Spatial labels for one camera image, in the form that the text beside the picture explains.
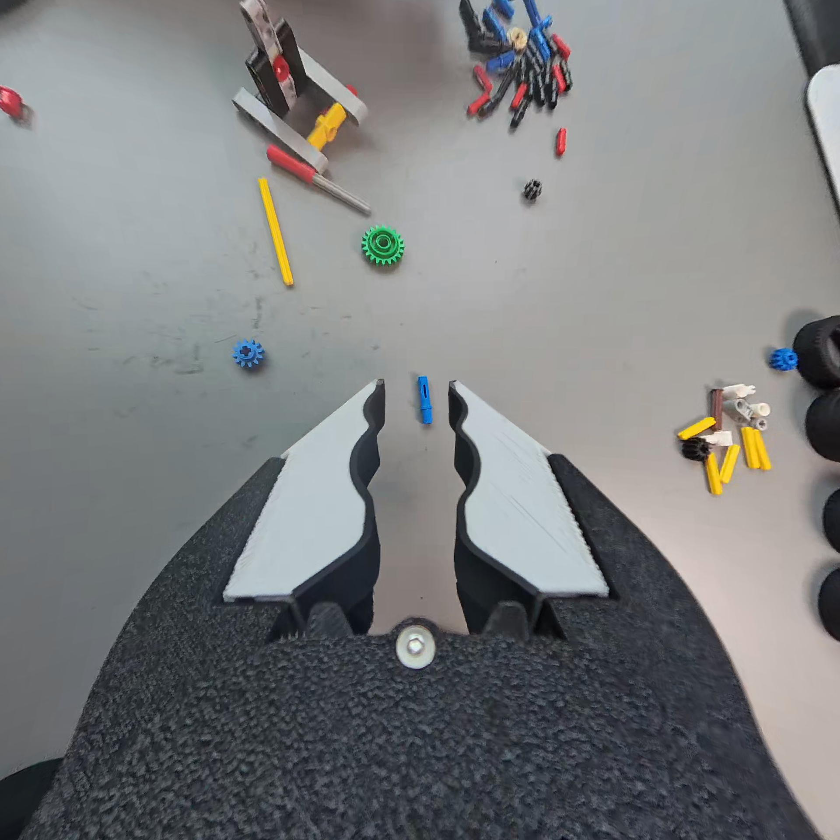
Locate yellow brick axle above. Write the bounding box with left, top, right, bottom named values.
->
left=257, top=177, right=295, bottom=287

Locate red brick piece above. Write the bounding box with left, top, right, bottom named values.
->
left=0, top=85, right=34, bottom=127

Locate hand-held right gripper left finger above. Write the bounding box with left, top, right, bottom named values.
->
left=222, top=377, right=388, bottom=636

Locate small grey brick assembly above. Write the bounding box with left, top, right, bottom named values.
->
left=231, top=0, right=370, bottom=173

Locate red grey axle piece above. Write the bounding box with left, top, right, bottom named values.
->
left=266, top=144, right=372, bottom=216

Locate black object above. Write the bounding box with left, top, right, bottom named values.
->
left=784, top=0, right=840, bottom=76

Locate pile of yellow white pins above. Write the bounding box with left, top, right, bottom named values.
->
left=676, top=382, right=774, bottom=496

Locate white object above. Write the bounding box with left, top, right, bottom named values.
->
left=806, top=63, right=840, bottom=221

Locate pile of black red pins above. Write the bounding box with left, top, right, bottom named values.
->
left=458, top=0, right=574, bottom=130

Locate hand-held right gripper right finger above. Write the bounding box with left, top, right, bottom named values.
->
left=448, top=379, right=611, bottom=636

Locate green gear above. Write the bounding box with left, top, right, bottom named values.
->
left=360, top=224, right=406, bottom=266

